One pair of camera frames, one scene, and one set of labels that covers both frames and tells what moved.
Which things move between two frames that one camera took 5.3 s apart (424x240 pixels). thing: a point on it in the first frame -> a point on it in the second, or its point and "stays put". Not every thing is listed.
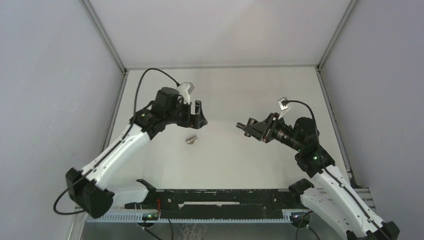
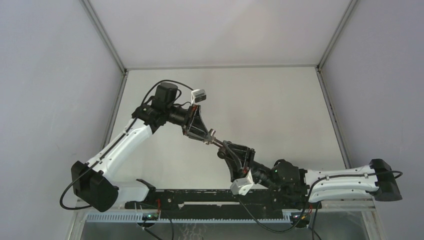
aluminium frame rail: (124, 78) stays put
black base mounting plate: (220, 202) stays put
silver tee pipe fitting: (190, 140) -> (211, 138)
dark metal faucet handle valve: (242, 126) -> (221, 152)
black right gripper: (265, 129) -> (235, 151)
